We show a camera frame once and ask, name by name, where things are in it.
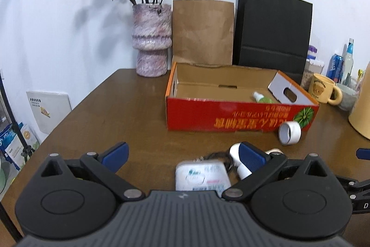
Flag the white nasal spray bottle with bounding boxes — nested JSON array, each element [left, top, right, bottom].
[[229, 143, 252, 180]]

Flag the black usb cable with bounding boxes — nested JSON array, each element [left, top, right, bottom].
[[204, 151, 235, 178]]

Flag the white tape roll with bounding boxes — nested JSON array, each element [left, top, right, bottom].
[[278, 121, 302, 145]]

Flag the white plastic wipes container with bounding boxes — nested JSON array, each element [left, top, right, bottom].
[[175, 160, 231, 196]]

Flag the green spray bottle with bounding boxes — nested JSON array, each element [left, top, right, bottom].
[[253, 91, 275, 104]]

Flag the white yellow charger plug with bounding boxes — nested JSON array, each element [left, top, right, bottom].
[[265, 148, 283, 154]]

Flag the yellow thermos jug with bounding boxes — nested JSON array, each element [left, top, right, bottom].
[[349, 65, 370, 139]]

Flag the red cardboard box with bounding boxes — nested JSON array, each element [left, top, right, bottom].
[[165, 63, 319, 132]]

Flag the yellow bear mug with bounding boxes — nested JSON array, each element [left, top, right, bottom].
[[308, 73, 343, 106]]

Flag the grey ceramic cup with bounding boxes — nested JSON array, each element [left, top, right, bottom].
[[337, 83, 358, 112]]

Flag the clear jar with nuts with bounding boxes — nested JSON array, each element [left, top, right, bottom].
[[300, 58, 324, 91]]

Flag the blue soda can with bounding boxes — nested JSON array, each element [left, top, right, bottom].
[[326, 54, 344, 83]]

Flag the purple lid container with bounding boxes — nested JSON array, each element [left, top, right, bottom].
[[307, 45, 317, 59]]

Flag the clear glass soda bottle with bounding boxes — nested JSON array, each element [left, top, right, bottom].
[[341, 38, 354, 86]]

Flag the black paper bag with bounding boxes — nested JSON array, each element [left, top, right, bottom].
[[232, 0, 313, 84]]

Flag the brown paper bag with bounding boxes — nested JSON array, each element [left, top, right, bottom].
[[172, 0, 234, 66]]

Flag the pink ceramic vase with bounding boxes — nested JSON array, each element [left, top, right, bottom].
[[132, 4, 172, 78]]

